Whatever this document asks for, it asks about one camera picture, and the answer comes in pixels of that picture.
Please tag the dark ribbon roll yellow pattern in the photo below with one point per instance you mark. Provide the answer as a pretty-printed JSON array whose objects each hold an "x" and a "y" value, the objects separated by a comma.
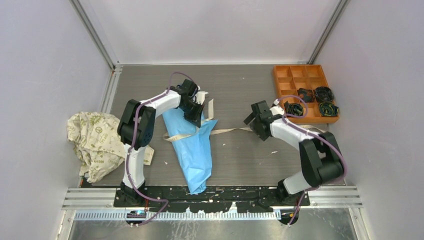
[{"x": 328, "y": 109}]

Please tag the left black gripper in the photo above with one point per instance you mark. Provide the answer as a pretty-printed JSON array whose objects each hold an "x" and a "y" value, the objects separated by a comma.
[{"x": 196, "y": 118}]

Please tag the orange compartment tray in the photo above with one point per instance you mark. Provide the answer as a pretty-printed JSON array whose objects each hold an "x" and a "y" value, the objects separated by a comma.
[{"x": 289, "y": 78}]

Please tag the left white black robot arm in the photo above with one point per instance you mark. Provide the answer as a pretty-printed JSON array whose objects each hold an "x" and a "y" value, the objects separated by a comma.
[{"x": 136, "y": 128}]

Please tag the black ribbon roll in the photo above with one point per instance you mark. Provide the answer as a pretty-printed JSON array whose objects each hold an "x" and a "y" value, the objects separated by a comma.
[{"x": 323, "y": 94}]

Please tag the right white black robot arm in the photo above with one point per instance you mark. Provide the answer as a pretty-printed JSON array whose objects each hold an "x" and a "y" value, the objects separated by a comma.
[{"x": 321, "y": 161}]

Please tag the blue wrapping paper sheet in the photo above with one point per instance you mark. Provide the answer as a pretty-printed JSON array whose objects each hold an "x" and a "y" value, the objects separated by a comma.
[{"x": 192, "y": 147}]

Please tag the dark ribbon roll green pattern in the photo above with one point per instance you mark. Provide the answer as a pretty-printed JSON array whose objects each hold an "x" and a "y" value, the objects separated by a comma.
[{"x": 294, "y": 109}]

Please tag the cream patterned cloth bag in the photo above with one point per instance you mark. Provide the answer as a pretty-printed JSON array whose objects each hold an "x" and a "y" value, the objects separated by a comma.
[{"x": 96, "y": 144}]

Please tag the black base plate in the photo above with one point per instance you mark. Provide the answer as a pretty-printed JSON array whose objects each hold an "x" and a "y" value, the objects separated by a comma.
[{"x": 215, "y": 199}]

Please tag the small green circuit board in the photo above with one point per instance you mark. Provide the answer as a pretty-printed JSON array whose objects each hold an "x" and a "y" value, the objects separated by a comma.
[{"x": 136, "y": 214}]

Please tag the aluminium front rail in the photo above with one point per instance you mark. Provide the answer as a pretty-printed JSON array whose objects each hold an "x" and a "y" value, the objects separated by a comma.
[{"x": 97, "y": 204}]

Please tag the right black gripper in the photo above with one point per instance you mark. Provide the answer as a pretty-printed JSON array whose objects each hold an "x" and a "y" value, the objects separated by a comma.
[{"x": 262, "y": 135}]

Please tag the dark ribbon roll orange pattern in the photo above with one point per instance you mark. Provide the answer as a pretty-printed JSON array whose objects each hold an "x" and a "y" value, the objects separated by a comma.
[{"x": 307, "y": 95}]

